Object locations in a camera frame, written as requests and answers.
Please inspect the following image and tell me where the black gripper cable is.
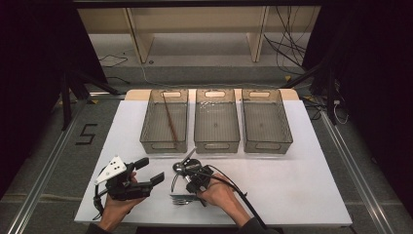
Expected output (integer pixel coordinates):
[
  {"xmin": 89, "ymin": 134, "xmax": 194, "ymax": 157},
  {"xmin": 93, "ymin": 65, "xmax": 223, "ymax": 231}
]
[
  {"xmin": 92, "ymin": 166, "xmax": 110, "ymax": 222},
  {"xmin": 169, "ymin": 164, "xmax": 269, "ymax": 230}
]

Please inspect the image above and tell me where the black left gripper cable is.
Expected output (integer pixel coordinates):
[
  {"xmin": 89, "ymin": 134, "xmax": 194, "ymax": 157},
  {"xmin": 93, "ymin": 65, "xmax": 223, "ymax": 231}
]
[{"xmin": 92, "ymin": 166, "xmax": 110, "ymax": 222}]

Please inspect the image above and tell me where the smoky clear plastic bin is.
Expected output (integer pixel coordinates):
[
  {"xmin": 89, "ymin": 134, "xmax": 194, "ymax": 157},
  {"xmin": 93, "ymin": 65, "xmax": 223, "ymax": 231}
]
[
  {"xmin": 241, "ymin": 88, "xmax": 294, "ymax": 155},
  {"xmin": 139, "ymin": 88, "xmax": 190, "ymax": 155},
  {"xmin": 193, "ymin": 88, "xmax": 242, "ymax": 155}
]

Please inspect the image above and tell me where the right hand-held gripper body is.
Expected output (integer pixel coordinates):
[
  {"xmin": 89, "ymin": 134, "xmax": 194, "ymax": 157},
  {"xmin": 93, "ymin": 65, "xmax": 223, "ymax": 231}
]
[{"xmin": 179, "ymin": 146, "xmax": 215, "ymax": 194}]

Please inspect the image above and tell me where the beige wooden shelf unit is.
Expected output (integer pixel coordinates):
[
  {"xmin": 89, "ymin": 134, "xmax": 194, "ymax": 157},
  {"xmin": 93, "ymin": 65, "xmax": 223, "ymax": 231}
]
[{"xmin": 77, "ymin": 6, "xmax": 322, "ymax": 64}]

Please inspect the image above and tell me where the dark curtain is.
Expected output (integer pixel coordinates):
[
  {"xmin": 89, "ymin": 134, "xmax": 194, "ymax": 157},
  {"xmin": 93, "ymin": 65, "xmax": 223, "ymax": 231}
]
[
  {"xmin": 301, "ymin": 0, "xmax": 413, "ymax": 217},
  {"xmin": 0, "ymin": 0, "xmax": 109, "ymax": 200}
]

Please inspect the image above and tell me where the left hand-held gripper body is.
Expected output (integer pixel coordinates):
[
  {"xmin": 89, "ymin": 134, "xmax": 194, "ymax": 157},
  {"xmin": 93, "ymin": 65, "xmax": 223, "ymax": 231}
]
[{"xmin": 93, "ymin": 155, "xmax": 154, "ymax": 202}]

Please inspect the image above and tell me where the person's left hand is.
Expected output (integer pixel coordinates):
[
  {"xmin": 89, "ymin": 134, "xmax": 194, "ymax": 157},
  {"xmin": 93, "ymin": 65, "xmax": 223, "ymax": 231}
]
[{"xmin": 96, "ymin": 172, "xmax": 147, "ymax": 232}]

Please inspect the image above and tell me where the black floor cable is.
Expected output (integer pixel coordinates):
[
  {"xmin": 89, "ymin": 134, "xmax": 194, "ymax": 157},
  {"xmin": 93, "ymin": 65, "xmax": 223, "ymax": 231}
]
[{"xmin": 97, "ymin": 54, "xmax": 130, "ymax": 85}]

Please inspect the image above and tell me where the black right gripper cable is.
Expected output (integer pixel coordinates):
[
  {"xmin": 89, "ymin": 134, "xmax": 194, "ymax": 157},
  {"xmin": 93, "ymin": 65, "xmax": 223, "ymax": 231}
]
[{"xmin": 169, "ymin": 164, "xmax": 269, "ymax": 230}]

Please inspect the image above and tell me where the white cable with plug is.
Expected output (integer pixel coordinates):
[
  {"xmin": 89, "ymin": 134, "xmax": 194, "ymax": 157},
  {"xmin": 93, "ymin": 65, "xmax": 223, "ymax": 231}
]
[{"xmin": 332, "ymin": 98, "xmax": 351, "ymax": 126}]

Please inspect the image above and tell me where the metal floor rail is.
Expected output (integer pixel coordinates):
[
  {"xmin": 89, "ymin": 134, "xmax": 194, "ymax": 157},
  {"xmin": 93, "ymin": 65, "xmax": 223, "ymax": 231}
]
[
  {"xmin": 319, "ymin": 108, "xmax": 396, "ymax": 234},
  {"xmin": 5, "ymin": 92, "xmax": 127, "ymax": 234}
]

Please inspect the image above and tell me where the black tripod stand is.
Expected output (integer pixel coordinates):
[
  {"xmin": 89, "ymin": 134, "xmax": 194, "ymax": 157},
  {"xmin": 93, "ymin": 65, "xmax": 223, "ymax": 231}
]
[
  {"xmin": 52, "ymin": 66, "xmax": 122, "ymax": 132},
  {"xmin": 281, "ymin": 53, "xmax": 342, "ymax": 127}
]

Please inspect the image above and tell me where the wooden handled knife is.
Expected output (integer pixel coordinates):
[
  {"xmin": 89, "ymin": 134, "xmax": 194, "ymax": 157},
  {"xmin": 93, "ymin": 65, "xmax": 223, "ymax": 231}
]
[{"xmin": 169, "ymin": 193, "xmax": 201, "ymax": 201}]

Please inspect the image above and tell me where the person's right hand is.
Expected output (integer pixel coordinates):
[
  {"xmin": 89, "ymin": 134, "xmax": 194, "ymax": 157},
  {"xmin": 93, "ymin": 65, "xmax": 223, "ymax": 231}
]
[{"xmin": 196, "ymin": 172, "xmax": 251, "ymax": 228}]

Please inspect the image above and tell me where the bundle of black cables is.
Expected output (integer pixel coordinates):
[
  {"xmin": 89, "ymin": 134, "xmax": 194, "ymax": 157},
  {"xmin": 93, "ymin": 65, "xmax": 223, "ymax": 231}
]
[{"xmin": 262, "ymin": 6, "xmax": 315, "ymax": 76}]

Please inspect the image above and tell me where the brown chopstick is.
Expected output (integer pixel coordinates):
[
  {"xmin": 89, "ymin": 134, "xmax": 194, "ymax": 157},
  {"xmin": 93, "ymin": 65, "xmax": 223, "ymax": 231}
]
[
  {"xmin": 161, "ymin": 92, "xmax": 178, "ymax": 143},
  {"xmin": 162, "ymin": 93, "xmax": 180, "ymax": 144}
]

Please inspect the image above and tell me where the white table cover sheet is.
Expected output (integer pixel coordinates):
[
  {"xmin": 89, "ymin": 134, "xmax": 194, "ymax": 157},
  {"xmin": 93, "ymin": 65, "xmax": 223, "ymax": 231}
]
[{"xmin": 73, "ymin": 98, "xmax": 354, "ymax": 227}]

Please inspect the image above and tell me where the wooden handled fork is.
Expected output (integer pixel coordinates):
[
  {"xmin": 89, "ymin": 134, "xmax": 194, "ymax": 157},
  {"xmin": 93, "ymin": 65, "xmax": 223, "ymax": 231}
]
[{"xmin": 171, "ymin": 198, "xmax": 197, "ymax": 207}]

